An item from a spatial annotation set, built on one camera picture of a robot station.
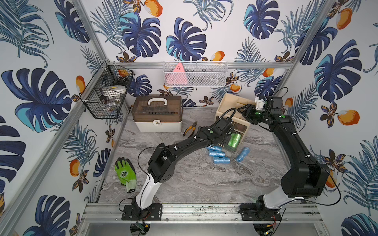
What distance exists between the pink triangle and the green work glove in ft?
1.87

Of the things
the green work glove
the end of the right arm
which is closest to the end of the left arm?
the end of the right arm

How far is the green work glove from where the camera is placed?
0.83 meters

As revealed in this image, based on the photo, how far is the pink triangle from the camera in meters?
0.90
